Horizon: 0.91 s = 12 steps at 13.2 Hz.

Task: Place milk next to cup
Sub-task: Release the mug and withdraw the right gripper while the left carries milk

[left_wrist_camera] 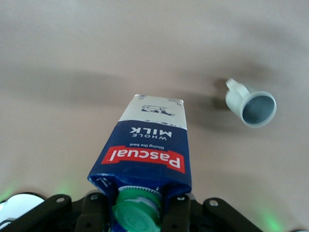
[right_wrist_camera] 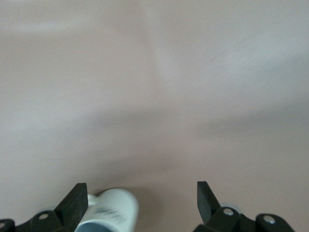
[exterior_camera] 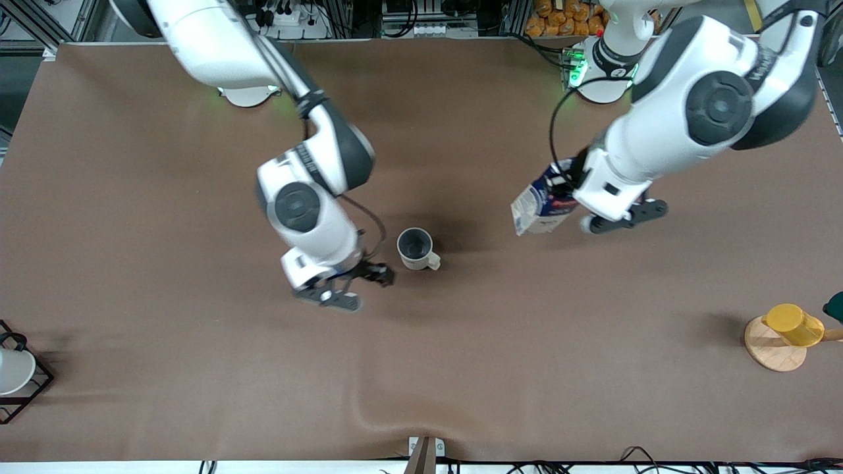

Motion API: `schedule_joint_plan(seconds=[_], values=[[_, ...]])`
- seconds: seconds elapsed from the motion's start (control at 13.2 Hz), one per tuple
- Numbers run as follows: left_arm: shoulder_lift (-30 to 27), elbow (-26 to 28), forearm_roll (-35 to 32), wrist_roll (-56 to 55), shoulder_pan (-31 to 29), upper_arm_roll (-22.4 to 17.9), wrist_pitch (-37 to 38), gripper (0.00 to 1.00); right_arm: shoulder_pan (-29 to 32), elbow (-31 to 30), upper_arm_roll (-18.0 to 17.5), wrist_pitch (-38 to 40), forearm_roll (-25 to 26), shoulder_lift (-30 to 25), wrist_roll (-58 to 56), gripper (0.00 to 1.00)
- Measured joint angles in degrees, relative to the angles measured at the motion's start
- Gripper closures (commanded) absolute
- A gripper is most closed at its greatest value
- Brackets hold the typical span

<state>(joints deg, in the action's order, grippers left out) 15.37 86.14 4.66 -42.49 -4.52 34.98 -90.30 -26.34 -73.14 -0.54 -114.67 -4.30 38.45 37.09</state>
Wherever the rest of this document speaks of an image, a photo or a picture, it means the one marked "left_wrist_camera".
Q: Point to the brown table cover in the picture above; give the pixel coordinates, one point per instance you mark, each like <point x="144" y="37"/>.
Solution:
<point x="72" y="48"/>

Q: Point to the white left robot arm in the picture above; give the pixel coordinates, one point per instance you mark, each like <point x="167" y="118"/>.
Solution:
<point x="19" y="203"/>

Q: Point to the white mug with HOME print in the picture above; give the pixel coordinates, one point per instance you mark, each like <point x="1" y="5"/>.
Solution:
<point x="259" y="111"/>

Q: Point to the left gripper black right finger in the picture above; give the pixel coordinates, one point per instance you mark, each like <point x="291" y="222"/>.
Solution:
<point x="178" y="217"/>

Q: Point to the blue white milk carton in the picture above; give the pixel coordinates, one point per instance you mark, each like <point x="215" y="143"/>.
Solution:
<point x="144" y="145"/>

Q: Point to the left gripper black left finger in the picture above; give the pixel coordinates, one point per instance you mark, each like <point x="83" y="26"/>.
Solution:
<point x="94" y="215"/>

